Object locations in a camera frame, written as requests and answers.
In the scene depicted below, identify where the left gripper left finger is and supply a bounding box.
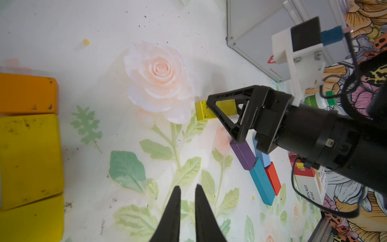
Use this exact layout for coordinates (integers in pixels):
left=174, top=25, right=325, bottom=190
left=149, top=186, right=181, bottom=242

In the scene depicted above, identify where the silver metal case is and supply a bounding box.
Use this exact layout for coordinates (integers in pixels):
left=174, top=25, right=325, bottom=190
left=226, top=0, right=351, bottom=83

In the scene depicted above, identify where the white green-capped bottle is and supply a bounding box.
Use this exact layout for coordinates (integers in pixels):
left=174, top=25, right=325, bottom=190
left=304, top=93, right=337, bottom=109

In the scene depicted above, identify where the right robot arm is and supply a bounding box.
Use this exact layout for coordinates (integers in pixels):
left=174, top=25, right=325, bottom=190
left=207, top=85, right=387, bottom=195

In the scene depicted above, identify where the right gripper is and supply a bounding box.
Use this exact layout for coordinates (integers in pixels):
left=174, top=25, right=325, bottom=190
left=207, top=85, right=362, bottom=169

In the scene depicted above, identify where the red bandage box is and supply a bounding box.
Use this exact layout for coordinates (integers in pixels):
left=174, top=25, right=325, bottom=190
left=294, top=160, right=328, bottom=205

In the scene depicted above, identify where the purple block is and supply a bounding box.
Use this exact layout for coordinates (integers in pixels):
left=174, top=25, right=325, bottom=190
left=230, top=140, right=257, bottom=171

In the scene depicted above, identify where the red block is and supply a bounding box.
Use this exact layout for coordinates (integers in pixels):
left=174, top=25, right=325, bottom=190
left=265, top=162, right=282, bottom=196

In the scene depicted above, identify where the orange block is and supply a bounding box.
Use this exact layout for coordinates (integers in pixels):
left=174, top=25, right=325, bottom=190
left=1, top=73, right=59, bottom=116

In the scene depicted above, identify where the yellow small block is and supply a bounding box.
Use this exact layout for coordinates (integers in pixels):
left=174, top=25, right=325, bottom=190
left=1, top=114, right=64, bottom=210

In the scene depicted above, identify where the light blue block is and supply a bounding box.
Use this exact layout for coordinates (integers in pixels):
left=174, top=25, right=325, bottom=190
left=253, top=137, right=271, bottom=168

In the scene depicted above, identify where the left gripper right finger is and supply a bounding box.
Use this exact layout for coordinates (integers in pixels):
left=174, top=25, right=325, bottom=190
left=195, top=184, right=226, bottom=242

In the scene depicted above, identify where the teal block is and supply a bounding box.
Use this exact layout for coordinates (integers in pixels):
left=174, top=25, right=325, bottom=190
left=250, top=158, right=276, bottom=206

